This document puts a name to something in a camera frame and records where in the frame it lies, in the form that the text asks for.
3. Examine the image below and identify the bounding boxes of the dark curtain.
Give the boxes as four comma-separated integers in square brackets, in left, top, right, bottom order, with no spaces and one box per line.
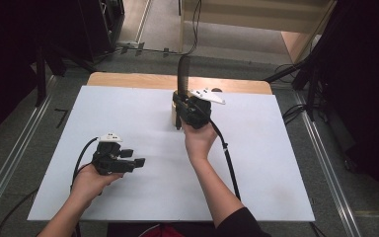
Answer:
[309,0,379,210]
[0,0,80,149]

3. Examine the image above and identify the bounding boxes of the person's right hand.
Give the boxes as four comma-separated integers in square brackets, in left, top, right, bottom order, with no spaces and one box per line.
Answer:
[182,121,219,165]

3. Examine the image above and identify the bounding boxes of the wooden table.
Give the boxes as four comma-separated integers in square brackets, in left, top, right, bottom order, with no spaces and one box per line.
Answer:
[86,71,273,96]

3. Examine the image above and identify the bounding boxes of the black equipment cabinet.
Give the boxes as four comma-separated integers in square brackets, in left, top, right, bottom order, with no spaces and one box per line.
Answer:
[77,0,126,62]

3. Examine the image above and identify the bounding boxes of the wooden holder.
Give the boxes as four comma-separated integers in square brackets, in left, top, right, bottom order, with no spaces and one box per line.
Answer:
[171,99,180,128]

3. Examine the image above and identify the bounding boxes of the white board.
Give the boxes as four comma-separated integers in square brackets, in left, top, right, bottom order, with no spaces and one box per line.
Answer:
[27,85,316,222]

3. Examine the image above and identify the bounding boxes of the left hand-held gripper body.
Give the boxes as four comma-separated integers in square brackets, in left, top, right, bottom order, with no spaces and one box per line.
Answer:
[91,132,136,176]

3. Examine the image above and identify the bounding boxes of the left hand-held gripper cable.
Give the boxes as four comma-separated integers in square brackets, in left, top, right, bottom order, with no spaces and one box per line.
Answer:
[69,136,100,193]

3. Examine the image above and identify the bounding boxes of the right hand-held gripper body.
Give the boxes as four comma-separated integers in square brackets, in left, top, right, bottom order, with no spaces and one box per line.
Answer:
[174,87,227,130]

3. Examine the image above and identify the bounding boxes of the metal floor rail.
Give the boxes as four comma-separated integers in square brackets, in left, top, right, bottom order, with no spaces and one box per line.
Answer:
[133,0,155,44]
[294,90,363,237]
[0,93,53,229]

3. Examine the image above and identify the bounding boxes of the right hand-held gripper cable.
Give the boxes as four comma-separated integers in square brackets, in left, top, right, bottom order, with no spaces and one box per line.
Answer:
[208,118,243,202]

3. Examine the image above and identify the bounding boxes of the hand-held gripper cable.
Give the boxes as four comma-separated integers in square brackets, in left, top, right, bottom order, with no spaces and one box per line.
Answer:
[69,136,100,193]
[208,118,243,202]

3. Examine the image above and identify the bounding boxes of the black floor cable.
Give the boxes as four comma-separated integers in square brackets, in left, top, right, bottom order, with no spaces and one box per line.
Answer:
[281,103,311,124]
[177,0,202,56]

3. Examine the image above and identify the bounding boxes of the black stand legs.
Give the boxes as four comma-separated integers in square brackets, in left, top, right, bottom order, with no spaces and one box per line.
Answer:
[33,43,97,108]
[264,55,322,122]

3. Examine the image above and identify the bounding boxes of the light wooden platform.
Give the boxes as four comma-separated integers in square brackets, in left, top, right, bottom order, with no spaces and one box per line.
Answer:
[178,0,339,65]

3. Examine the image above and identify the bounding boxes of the person's left hand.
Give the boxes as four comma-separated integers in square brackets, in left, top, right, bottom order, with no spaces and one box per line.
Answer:
[70,162,125,207]

